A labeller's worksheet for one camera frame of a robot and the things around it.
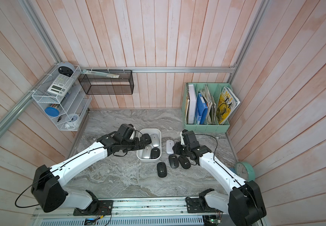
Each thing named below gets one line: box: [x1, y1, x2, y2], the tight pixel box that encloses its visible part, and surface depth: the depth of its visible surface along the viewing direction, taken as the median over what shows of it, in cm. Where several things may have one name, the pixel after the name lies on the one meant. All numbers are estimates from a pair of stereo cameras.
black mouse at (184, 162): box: [178, 155, 191, 170], surface depth 90 cm
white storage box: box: [136, 128, 163, 162], surface depth 95 cm
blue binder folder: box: [195, 92, 208, 125], surface depth 97 cm
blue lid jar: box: [44, 106, 60, 117], surface depth 78 cm
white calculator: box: [47, 73, 74, 97], surface depth 79 cm
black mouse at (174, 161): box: [168, 153, 180, 169], surface depth 91 cm
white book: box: [187, 83, 197, 124], surface depth 97 cm
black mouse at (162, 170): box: [156, 161, 168, 178], surface depth 87 cm
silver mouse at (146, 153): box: [141, 145, 152, 160], surface depth 94 cm
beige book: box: [184, 82, 190, 122], surface depth 94 cm
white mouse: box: [165, 139, 175, 155], surface depth 97 cm
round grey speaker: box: [57, 62, 76, 78], surface depth 83 cm
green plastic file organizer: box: [181, 82, 233, 133], surface depth 101 cm
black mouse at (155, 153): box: [150, 147, 161, 160], surface depth 94 cm
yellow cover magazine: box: [216, 85, 241, 125], surface depth 100 cm
